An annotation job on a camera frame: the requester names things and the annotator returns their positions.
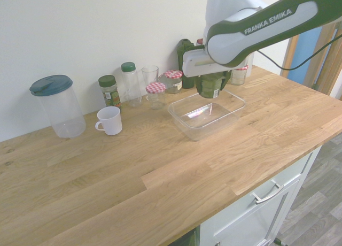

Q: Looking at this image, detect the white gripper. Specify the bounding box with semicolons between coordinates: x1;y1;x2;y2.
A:
182;44;234;96

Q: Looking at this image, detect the green cereal packet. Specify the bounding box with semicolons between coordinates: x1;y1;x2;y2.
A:
198;72;224;100

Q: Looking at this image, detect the clear rectangular plastic container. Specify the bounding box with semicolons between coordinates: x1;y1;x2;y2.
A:
167;89;246;142

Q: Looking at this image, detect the glass jar red checkered lid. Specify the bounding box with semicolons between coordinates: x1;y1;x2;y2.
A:
230;64;250;86

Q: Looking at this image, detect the labelled jar red checkered lid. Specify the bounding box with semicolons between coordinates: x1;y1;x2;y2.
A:
159;70;183;94

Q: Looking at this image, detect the dark green bag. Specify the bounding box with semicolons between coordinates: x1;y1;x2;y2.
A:
176;38;198;89

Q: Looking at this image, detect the small jar red checkered lid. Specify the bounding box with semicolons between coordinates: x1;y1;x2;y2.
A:
145;82;167;110

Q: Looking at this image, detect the clear drinking glass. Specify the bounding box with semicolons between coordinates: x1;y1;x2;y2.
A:
141;65;160;87

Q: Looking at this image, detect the clear shaker with green lid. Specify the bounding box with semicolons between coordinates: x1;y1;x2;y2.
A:
120;61;143;108

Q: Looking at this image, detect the blue door panel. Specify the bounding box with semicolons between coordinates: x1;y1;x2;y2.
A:
286;25;323;88

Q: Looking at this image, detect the spice jar with green lid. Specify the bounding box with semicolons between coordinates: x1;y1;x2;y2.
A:
98;74;122;112

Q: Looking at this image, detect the white ceramic mug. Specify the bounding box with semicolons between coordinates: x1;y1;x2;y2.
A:
95;106;123;136

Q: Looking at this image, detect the white cabinet with drawers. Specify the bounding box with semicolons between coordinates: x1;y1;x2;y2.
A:
199;145;323;246

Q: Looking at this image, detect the clear jug with teal lid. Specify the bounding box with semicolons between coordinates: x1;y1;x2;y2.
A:
29;74;87;139

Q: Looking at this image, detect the black cable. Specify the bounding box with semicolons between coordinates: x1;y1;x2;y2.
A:
256;20;342;71

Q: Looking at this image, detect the wooden door frame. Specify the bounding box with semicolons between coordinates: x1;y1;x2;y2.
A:
279;20;342;101

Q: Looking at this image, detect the silver drawer handle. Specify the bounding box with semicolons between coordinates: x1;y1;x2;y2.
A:
252;182;285;205

